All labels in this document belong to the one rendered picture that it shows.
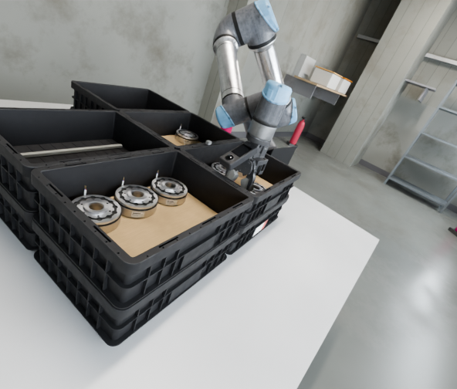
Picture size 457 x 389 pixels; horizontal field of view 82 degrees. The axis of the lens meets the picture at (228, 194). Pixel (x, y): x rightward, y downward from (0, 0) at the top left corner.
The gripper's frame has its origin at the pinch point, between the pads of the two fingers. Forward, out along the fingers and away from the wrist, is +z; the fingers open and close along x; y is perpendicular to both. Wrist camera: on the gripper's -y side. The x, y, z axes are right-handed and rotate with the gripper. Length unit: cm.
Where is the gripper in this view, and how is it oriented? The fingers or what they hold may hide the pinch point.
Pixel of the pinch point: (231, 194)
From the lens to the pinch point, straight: 84.9
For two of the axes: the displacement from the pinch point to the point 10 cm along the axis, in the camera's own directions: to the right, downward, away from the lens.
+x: -7.1, -5.3, 4.5
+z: -3.3, 8.3, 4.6
